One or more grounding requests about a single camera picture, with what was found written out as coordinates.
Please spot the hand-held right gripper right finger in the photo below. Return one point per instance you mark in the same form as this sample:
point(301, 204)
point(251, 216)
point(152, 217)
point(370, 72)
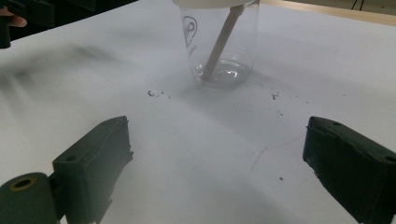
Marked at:
point(351, 168)

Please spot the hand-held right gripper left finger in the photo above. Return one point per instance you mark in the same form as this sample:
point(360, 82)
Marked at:
point(93, 168)

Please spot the clear glass cup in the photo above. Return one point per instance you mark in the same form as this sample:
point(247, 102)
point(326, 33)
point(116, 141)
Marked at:
point(224, 46)

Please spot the wooden stirring stick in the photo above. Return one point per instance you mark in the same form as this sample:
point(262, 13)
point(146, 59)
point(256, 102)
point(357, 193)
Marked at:
point(221, 43)

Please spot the white board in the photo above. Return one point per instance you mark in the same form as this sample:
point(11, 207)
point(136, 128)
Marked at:
point(199, 124)

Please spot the wooden table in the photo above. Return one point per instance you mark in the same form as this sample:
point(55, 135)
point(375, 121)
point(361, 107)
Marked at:
point(342, 14)

